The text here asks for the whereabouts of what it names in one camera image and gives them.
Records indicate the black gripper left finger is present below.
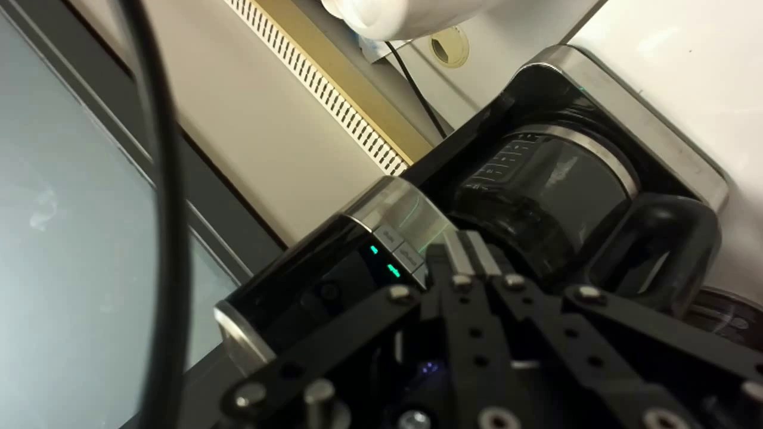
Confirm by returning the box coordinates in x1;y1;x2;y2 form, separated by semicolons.
218;241;520;429

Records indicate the cream round cable grommet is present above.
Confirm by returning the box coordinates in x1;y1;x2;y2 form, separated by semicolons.
427;25;472;69

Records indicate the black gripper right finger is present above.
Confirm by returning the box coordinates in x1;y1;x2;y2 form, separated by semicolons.
463;228;763;429

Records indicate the dark framed window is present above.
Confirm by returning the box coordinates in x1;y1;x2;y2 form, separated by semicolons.
0;0;285;429

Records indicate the white plastic countertop appliance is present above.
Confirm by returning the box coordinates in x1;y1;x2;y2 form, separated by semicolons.
316;0;509;42

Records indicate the glass carafe with black handle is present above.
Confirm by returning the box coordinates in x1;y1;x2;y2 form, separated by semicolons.
450;124;724;314

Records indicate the black and silver coffeemaker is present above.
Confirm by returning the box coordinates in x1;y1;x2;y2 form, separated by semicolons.
211;42;732;378

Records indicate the thin black power cord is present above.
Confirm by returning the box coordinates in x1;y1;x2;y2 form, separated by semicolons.
384;41;447;141

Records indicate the beige radiator vent cover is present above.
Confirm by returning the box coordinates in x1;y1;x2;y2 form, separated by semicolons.
66;0;439;247

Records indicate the thick black cable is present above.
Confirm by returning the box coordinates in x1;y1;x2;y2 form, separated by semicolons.
117;0;195;429

